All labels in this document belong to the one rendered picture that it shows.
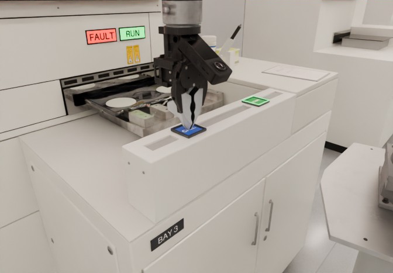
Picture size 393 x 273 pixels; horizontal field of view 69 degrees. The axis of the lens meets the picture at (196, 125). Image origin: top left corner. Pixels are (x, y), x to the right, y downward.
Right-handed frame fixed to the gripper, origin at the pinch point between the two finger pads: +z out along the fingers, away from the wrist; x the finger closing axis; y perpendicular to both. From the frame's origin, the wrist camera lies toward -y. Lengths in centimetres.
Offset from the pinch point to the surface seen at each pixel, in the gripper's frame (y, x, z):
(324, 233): -6, -100, 98
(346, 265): -22, -86, 98
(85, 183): 19.0, 16.9, 15.6
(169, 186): -3.9, 9.9, 8.7
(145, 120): 23.4, -4.7, 7.3
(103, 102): 47.1, -4.8, 7.5
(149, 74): 57, -33, 5
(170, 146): -1.7, 7.5, 1.7
